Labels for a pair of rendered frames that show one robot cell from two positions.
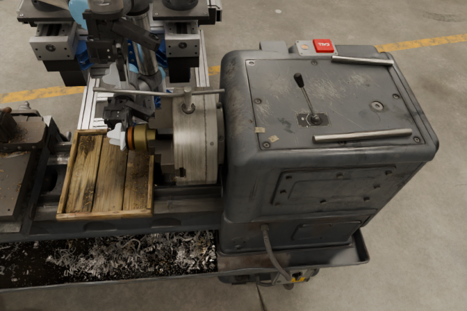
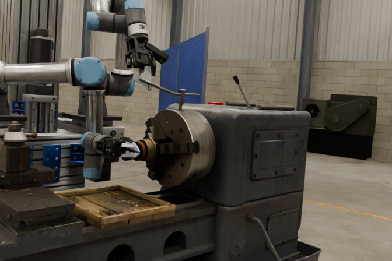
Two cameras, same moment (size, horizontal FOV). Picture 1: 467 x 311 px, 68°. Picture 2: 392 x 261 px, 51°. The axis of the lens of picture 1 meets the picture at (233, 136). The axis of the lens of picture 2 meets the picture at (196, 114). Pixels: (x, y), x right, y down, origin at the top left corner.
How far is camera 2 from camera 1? 1.43 m
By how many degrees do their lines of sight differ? 57
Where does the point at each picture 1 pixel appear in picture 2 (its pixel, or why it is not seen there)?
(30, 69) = not seen: outside the picture
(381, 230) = not seen: outside the picture
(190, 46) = (118, 134)
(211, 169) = (212, 142)
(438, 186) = not seen: outside the picture
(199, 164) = (205, 138)
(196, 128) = (193, 116)
